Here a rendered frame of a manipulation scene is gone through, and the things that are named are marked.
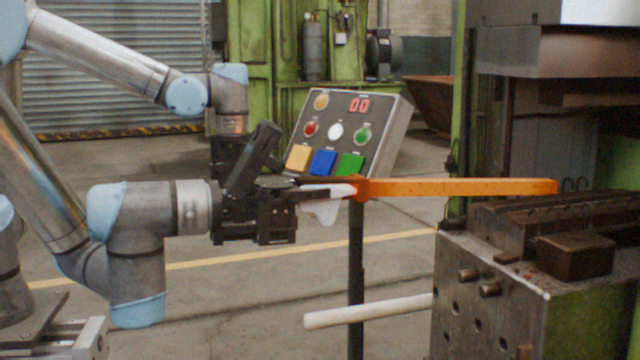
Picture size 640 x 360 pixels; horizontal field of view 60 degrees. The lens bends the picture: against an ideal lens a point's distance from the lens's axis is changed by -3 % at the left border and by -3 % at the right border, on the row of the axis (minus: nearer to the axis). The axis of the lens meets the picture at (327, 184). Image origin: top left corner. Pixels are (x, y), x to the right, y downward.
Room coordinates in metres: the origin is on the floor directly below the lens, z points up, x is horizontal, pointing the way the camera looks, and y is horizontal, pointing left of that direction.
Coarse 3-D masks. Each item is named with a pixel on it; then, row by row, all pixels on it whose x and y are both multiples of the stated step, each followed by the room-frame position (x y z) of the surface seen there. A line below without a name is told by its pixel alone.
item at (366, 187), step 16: (304, 176) 0.80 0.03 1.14; (320, 176) 0.80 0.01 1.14; (336, 176) 0.81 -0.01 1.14; (352, 176) 0.82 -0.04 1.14; (368, 192) 0.80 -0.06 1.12; (384, 192) 0.81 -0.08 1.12; (400, 192) 0.82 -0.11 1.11; (416, 192) 0.83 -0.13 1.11; (432, 192) 0.84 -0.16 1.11; (448, 192) 0.85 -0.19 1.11; (464, 192) 0.86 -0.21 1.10; (480, 192) 0.87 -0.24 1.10; (496, 192) 0.88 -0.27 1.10; (512, 192) 0.89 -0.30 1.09; (528, 192) 0.90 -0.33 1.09; (544, 192) 0.91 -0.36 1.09
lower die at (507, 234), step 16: (576, 192) 1.33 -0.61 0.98; (592, 192) 1.29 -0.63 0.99; (608, 192) 1.29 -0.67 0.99; (624, 192) 1.25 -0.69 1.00; (480, 208) 1.18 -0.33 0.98; (544, 208) 1.12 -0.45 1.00; (560, 208) 1.13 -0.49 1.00; (576, 208) 1.15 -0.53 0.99; (480, 224) 1.18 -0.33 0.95; (496, 224) 1.13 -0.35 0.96; (512, 224) 1.08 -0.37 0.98; (528, 224) 1.05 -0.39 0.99; (544, 224) 1.06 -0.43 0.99; (560, 224) 1.07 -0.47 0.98; (576, 224) 1.09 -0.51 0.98; (496, 240) 1.12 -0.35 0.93; (512, 240) 1.07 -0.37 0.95; (624, 240) 1.13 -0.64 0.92; (528, 256) 1.05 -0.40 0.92
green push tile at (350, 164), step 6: (342, 156) 1.50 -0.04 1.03; (348, 156) 1.49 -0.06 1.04; (354, 156) 1.48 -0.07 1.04; (360, 156) 1.47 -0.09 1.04; (342, 162) 1.49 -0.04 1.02; (348, 162) 1.48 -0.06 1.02; (354, 162) 1.47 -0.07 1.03; (360, 162) 1.45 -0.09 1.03; (342, 168) 1.48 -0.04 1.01; (348, 168) 1.47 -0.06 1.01; (354, 168) 1.46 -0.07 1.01; (360, 168) 1.45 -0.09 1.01; (336, 174) 1.48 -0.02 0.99; (342, 174) 1.47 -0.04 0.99; (348, 174) 1.46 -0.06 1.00
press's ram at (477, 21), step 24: (480, 0) 1.22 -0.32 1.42; (504, 0) 1.15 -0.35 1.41; (528, 0) 1.08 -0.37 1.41; (552, 0) 1.02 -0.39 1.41; (576, 0) 1.01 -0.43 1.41; (600, 0) 1.02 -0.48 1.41; (624, 0) 1.04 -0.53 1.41; (480, 24) 1.22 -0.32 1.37; (504, 24) 1.14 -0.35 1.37; (528, 24) 1.08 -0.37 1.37; (552, 24) 1.02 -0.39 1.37; (576, 24) 1.01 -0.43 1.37; (600, 24) 1.03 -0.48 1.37; (624, 24) 1.05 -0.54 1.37
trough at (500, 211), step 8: (632, 192) 1.26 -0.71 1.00; (560, 200) 1.19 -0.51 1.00; (568, 200) 1.19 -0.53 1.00; (576, 200) 1.20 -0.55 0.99; (584, 200) 1.21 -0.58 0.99; (592, 200) 1.22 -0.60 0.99; (496, 208) 1.13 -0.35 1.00; (504, 208) 1.14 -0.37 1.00; (512, 208) 1.14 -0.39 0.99; (520, 208) 1.15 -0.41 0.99; (528, 208) 1.16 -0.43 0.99; (504, 216) 1.11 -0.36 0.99
